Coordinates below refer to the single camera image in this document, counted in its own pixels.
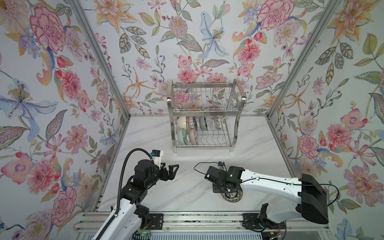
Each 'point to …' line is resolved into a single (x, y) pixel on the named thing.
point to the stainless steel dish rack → (204, 114)
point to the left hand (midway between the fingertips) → (174, 166)
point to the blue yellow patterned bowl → (217, 123)
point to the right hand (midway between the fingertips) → (215, 187)
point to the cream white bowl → (182, 122)
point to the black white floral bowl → (233, 197)
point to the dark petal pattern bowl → (205, 123)
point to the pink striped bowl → (193, 135)
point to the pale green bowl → (182, 136)
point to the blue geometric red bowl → (192, 122)
